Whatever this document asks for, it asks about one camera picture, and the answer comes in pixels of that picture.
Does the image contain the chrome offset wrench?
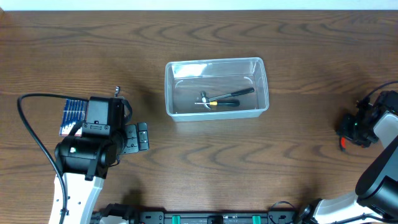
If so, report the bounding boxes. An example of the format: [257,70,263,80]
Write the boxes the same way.
[114,86,120,97]

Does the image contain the black yellow screwdriver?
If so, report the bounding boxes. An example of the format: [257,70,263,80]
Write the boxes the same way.
[195,100,240,107]

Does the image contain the left black cable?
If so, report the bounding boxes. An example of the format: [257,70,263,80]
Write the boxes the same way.
[17,93,91,224]

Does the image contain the right black cable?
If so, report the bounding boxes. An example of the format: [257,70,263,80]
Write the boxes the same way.
[362,80,398,102]

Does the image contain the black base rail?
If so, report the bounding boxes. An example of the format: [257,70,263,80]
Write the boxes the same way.
[89,203,297,224]

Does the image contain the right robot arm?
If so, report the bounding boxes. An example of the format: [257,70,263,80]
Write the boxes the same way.
[298,91,397,223]

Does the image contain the black cable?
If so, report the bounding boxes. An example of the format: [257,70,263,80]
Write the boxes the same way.
[362,80,398,102]
[17,93,91,224]

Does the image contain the small black-handled hammer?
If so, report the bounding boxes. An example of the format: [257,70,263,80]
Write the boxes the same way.
[200,87,254,110]

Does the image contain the clear plastic container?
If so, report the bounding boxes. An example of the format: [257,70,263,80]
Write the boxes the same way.
[165,57,270,122]

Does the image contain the red-handled pliers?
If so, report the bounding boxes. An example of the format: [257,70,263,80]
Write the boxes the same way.
[339,136,346,152]

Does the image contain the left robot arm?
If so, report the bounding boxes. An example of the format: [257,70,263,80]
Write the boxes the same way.
[49,96,149,223]

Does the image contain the blue precision screwdriver set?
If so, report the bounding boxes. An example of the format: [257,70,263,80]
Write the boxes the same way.
[59,99,88,136]

